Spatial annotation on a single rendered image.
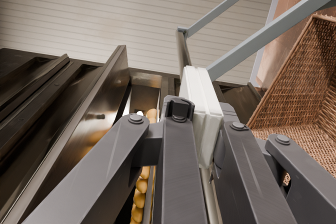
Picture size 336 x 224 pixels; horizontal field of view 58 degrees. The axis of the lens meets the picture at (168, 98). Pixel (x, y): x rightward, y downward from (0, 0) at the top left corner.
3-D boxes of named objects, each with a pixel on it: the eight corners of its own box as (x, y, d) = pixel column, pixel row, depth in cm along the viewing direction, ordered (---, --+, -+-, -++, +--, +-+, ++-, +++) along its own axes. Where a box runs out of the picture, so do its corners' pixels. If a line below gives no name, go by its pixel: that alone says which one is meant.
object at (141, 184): (136, 255, 149) (125, 253, 149) (143, 190, 193) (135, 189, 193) (153, 150, 126) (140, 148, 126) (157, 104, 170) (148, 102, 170)
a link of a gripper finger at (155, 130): (185, 176, 13) (113, 166, 13) (180, 120, 17) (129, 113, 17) (191, 145, 12) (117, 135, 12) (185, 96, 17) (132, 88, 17)
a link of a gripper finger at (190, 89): (195, 168, 15) (179, 166, 15) (187, 107, 21) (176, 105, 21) (208, 112, 13) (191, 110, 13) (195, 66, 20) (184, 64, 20)
